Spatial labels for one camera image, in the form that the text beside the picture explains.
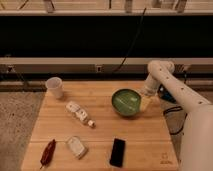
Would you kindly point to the yellowish translucent gripper tip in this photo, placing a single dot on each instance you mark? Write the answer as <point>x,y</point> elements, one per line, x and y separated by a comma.
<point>145,101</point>

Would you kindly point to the green ceramic bowl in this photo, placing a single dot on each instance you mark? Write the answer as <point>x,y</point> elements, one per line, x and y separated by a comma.
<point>126,102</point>

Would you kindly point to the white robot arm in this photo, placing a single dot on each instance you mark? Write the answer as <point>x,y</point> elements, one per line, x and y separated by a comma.
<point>196,153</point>

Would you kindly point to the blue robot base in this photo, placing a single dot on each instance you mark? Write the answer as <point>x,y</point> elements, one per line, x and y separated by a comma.
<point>165,95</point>

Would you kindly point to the black rectangular phone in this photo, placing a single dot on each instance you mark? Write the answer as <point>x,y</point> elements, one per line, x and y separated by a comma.
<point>117,153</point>

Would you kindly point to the white plastic bottle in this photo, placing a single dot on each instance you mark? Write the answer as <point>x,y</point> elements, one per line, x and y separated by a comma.
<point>79,113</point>

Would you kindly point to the white rectangular packet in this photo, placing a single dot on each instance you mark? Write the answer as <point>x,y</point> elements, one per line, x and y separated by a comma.
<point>77,147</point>

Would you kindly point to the white plastic cup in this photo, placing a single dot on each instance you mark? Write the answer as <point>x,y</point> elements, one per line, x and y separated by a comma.
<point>54,85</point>

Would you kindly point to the red chili pepper toy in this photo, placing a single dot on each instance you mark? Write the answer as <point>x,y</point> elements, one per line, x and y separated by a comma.
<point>48,153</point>

